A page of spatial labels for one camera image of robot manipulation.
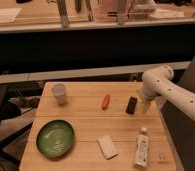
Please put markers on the translucent white gripper tip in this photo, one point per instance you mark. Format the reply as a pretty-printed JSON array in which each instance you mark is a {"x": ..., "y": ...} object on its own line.
[{"x": 145, "y": 105}]

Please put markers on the black eraser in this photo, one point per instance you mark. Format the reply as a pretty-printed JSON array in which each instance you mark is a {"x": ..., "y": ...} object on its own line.
[{"x": 131, "y": 105}]

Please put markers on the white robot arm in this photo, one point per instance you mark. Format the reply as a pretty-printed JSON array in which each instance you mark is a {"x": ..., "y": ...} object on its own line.
[{"x": 158, "y": 81}]

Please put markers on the orange carrot toy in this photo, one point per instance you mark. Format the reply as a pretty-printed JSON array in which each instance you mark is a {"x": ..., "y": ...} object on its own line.
[{"x": 105, "y": 102}]

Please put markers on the clear plastic bottle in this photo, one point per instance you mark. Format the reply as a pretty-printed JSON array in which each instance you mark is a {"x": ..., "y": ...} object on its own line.
[{"x": 141, "y": 153}]

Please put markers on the white sponge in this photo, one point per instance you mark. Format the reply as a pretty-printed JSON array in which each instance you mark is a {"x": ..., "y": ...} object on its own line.
[{"x": 107, "y": 147}]

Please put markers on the white paper cup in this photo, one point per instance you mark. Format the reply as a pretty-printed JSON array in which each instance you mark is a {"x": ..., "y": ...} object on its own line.
[{"x": 59, "y": 93}]

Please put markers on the green plate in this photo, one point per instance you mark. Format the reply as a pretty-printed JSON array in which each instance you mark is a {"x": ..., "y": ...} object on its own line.
[{"x": 55, "y": 138}]

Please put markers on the black chair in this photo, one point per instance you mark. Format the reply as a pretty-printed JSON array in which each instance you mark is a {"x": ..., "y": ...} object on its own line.
[{"x": 9, "y": 110}]

